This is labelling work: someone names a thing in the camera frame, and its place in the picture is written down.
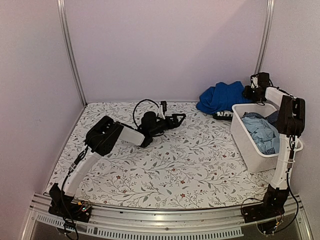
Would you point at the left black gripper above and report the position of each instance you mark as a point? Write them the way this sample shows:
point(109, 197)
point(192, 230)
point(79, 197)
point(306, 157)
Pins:
point(171, 125)

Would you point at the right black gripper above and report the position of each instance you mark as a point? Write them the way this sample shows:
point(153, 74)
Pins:
point(247, 93)

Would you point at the blue pleated skirt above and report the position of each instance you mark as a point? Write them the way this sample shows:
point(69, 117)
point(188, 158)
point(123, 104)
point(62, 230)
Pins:
point(221, 97)

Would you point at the light blue shirt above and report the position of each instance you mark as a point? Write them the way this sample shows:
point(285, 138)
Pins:
point(260, 132)

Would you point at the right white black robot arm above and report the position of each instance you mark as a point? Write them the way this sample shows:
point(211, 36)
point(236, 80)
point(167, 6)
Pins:
point(290, 124)

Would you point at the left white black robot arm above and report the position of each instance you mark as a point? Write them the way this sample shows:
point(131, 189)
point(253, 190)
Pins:
point(100, 141)

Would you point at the white plastic laundry basket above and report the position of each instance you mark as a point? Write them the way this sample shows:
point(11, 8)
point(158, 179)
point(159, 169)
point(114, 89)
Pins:
point(255, 160)

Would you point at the dark blue checkered garment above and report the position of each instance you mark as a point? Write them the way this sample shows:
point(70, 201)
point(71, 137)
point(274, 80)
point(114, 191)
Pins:
point(272, 117)

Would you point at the dark green printed garment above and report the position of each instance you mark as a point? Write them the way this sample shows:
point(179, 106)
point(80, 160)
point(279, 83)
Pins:
point(224, 115)

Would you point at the floral patterned table mat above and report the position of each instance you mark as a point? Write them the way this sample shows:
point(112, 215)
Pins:
point(196, 165)

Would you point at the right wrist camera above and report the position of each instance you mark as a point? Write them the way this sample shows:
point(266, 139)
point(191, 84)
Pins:
point(254, 81)

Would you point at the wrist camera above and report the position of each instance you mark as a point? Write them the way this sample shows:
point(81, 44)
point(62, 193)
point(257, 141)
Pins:
point(162, 109)
point(254, 81)

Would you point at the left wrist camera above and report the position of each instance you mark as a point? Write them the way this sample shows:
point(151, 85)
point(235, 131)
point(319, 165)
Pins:
point(162, 109)

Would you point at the right aluminium frame post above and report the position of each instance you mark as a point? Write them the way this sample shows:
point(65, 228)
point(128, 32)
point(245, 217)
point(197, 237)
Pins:
point(265, 35)

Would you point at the aluminium frame post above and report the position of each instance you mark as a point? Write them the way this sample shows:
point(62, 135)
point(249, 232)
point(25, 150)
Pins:
point(265, 35)
point(61, 6)

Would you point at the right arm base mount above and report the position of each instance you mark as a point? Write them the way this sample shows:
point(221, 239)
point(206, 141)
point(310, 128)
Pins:
point(272, 205)

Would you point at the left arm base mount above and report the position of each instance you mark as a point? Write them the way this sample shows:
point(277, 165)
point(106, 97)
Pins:
point(63, 206)

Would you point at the left aluminium frame post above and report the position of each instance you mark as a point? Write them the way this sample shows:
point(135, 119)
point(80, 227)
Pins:
point(61, 6)

